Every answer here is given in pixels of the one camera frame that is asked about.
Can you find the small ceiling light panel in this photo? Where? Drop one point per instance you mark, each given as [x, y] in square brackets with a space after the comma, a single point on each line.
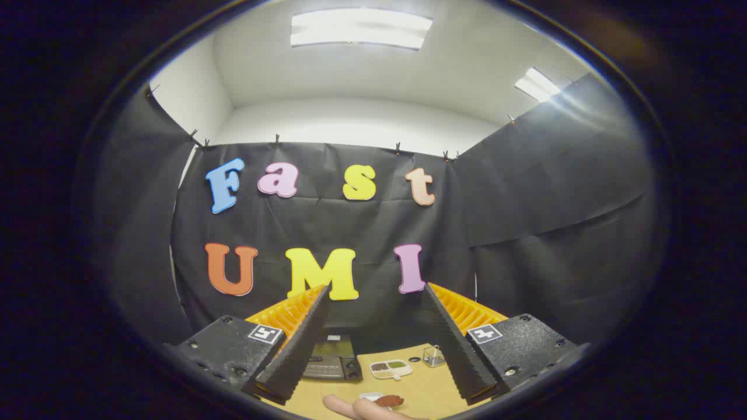
[537, 84]

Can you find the white foam tray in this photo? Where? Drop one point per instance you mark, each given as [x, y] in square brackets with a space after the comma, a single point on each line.
[369, 396]

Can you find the red meat patty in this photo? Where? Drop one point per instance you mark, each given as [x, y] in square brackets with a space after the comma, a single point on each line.
[390, 401]

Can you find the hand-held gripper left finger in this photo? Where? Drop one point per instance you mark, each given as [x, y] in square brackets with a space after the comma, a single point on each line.
[297, 356]

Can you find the black toaster oven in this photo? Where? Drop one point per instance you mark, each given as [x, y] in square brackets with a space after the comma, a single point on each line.
[332, 364]

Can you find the large ceiling light panel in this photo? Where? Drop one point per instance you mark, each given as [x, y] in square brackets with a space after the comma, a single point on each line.
[362, 28]

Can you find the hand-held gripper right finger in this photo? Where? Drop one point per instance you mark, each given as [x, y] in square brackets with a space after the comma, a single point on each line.
[461, 356]

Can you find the white divided dish with beans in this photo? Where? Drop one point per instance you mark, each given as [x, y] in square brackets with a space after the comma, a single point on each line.
[390, 367]

